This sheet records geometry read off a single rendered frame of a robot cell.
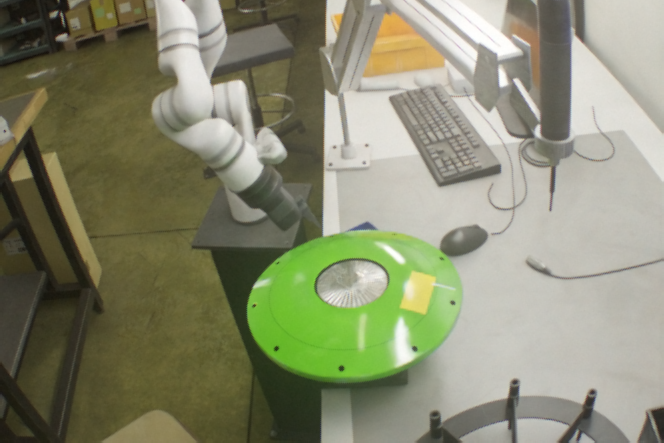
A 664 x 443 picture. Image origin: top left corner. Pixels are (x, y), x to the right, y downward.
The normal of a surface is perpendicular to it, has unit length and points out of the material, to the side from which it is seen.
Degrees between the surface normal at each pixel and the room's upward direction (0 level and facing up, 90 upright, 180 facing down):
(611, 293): 0
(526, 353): 0
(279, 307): 17
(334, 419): 0
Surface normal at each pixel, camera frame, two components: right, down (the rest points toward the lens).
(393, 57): 0.12, 0.59
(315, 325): -0.26, -0.68
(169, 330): -0.13, -0.83
